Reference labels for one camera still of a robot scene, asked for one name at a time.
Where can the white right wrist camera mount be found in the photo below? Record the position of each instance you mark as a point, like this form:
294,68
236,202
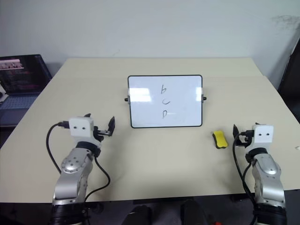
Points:
263,136

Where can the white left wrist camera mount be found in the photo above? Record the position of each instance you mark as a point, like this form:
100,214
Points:
80,127

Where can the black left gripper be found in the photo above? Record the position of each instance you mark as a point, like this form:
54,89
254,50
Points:
101,133

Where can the white object beside laptop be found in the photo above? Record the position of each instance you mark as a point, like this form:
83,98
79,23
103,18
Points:
2,93

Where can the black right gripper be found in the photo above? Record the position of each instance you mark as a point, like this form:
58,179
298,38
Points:
243,138

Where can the small black-framed whiteboard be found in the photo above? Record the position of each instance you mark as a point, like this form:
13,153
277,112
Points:
164,100

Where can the dark rounded shape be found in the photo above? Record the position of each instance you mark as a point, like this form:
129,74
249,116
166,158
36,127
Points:
138,215

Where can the open dark laptop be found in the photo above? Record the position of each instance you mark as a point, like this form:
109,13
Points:
21,79

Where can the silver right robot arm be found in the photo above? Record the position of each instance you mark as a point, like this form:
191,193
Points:
268,178

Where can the yellow and black eraser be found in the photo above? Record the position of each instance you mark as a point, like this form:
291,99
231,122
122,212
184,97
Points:
220,139

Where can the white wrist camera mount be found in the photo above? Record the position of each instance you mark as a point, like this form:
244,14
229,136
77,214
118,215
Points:
263,136
80,127

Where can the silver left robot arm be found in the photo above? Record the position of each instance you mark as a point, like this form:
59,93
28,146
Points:
72,173

